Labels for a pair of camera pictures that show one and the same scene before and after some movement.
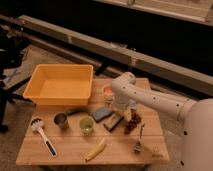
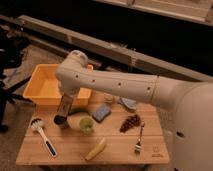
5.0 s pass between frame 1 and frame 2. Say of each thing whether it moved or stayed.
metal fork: stayed
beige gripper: moved
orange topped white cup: stayed
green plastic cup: stayed
